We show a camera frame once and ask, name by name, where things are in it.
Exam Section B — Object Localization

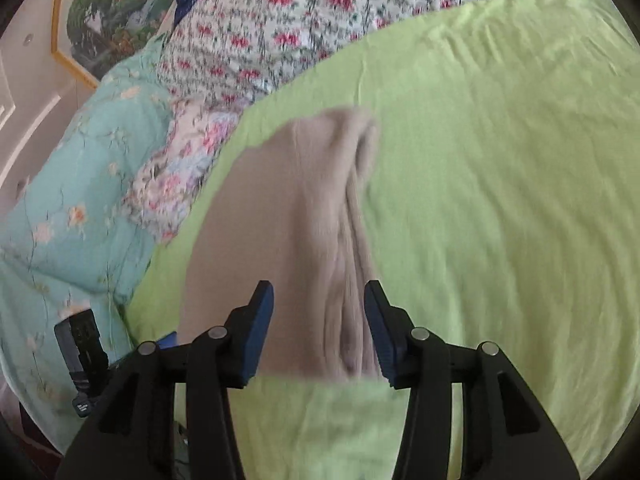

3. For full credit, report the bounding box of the beige knit sweater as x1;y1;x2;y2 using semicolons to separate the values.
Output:
178;107;380;382

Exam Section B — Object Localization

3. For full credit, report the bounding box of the teal floral pillow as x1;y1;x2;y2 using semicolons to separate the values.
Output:
1;38;171;451

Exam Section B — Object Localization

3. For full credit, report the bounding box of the pastel floral cloth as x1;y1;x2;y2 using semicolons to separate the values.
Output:
122;96;242;244

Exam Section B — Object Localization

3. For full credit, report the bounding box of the green bed sheet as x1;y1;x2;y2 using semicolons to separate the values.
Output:
125;0;639;477

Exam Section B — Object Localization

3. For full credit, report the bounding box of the white red floral quilt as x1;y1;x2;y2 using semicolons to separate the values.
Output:
157;0;477;107

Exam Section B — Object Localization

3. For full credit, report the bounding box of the gold framed painting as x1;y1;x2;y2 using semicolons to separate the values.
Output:
51;0;174;88

